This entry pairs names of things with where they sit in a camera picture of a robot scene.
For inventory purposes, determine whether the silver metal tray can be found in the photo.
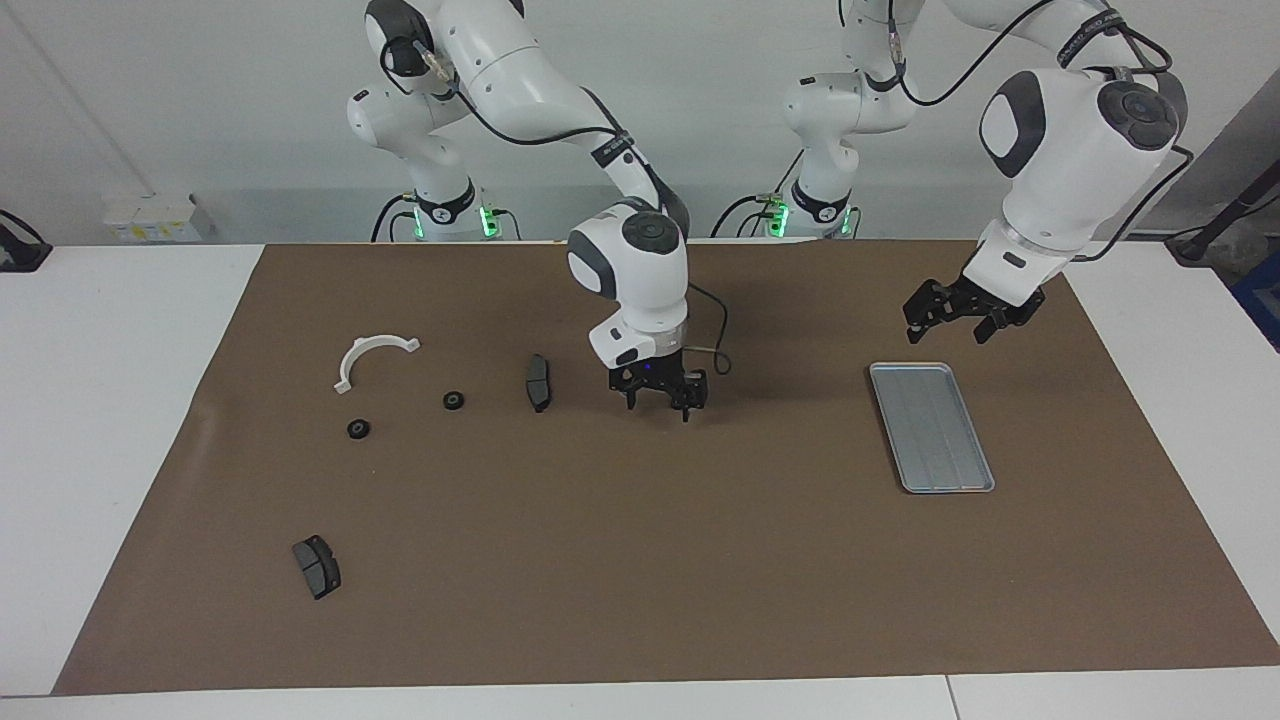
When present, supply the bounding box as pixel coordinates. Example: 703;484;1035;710
868;362;997;495

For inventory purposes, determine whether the brown table mat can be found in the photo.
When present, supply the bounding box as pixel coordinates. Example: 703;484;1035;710
52;238;1280;697

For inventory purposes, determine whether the black tripod leg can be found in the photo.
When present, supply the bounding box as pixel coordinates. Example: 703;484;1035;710
1165;160;1280;266

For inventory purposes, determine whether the blue crate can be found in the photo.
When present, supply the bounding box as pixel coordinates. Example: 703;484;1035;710
1230;250;1280;351

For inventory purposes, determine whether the short dark grey brake pad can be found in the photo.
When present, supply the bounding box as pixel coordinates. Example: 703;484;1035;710
291;535;343;601

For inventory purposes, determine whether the black stand foot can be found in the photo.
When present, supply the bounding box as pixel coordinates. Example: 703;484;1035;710
0;208;53;273

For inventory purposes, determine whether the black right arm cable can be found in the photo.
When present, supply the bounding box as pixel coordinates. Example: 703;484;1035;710
378;38;731;377

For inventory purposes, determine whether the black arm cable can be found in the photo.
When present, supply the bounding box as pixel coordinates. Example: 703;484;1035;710
838;0;1196;263
378;38;731;377

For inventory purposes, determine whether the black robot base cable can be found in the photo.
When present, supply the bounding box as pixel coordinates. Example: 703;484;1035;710
372;193;416;243
712;195;776;239

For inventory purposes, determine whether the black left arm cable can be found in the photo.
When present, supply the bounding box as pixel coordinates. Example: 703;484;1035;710
838;0;1196;263

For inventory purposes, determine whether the white curved plastic bracket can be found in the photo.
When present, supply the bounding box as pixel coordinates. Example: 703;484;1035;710
333;335;422;395

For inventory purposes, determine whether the white wall box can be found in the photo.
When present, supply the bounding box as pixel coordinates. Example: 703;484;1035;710
103;193;214;244

